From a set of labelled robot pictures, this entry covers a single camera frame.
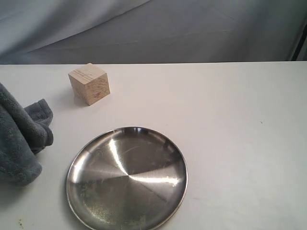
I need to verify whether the light wooden cube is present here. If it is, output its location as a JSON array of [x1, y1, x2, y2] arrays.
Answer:
[[68, 63, 110, 105]]

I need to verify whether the grey fleece cloth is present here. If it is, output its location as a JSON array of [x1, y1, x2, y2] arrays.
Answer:
[[0, 85, 54, 186]]

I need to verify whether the round stainless steel plate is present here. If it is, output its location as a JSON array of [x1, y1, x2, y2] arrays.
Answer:
[[65, 126, 188, 230]]

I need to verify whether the grey backdrop cloth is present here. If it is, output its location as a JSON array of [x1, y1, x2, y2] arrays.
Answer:
[[0, 0, 307, 64]]

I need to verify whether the black backdrop stand pole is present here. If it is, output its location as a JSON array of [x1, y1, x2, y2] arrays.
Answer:
[[291, 32, 306, 61]]

